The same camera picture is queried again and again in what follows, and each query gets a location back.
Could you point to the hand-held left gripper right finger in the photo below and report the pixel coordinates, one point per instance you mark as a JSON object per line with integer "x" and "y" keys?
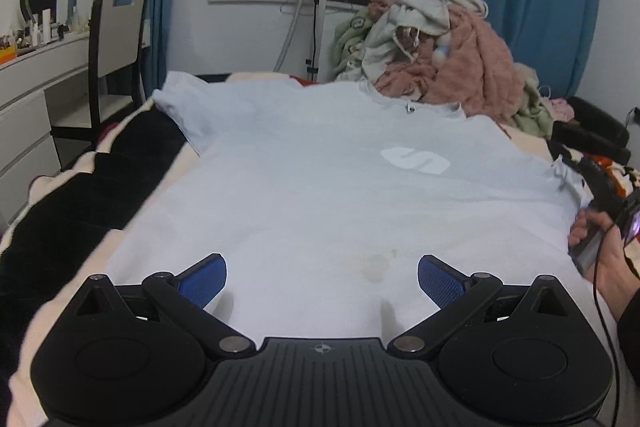
{"x": 440, "y": 279}

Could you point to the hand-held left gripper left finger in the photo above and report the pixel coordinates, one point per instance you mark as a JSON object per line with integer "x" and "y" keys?
{"x": 200, "y": 279}

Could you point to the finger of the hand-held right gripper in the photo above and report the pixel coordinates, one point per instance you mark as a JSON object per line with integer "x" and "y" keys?
{"x": 595, "y": 182}

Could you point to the light blue T-shirt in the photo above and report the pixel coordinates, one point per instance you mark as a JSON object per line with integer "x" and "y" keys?
{"x": 300, "y": 207}

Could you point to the white clothes hanger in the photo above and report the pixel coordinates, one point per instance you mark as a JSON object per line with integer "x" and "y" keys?
{"x": 546, "y": 93}

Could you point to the person's right hand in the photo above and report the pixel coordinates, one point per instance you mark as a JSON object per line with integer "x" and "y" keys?
{"x": 612, "y": 262}

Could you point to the black sofa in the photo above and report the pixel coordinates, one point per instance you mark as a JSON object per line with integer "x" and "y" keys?
{"x": 595, "y": 127}

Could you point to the small pink garment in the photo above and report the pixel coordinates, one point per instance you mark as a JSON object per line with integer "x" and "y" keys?
{"x": 561, "y": 109}

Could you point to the plain green fleece blanket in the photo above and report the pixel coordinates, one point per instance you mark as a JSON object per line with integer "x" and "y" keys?
{"x": 532, "y": 112}

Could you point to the small cream cloth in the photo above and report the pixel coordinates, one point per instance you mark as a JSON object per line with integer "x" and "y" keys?
{"x": 527, "y": 74}

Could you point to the red black striped blanket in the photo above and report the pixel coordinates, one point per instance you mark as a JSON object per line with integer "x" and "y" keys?
{"x": 65, "y": 217}

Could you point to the pink fluffy blanket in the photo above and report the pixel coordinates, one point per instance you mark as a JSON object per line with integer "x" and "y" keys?
{"x": 475, "y": 57}

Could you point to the white dressing table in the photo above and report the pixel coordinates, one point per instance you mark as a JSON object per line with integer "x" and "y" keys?
{"x": 30, "y": 107}

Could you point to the grey white hoodie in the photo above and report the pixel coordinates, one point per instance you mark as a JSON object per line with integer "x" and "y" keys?
{"x": 385, "y": 37}

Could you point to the green printed fleece garment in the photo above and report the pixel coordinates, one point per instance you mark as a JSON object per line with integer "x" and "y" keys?
{"x": 350, "y": 42}

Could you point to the grey black chair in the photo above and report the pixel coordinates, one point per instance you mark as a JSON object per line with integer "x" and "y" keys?
{"x": 117, "y": 37}

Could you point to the white window sill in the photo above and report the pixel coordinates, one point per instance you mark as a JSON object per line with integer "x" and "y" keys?
{"x": 250, "y": 1}

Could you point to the white tripod stand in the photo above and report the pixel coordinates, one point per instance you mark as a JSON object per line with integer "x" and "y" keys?
{"x": 320, "y": 17}

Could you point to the orange box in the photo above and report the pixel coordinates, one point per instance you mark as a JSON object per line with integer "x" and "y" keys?
{"x": 7, "y": 56}

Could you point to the group of cosmetic bottles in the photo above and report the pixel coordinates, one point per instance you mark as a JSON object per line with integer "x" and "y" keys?
{"x": 45, "y": 27}

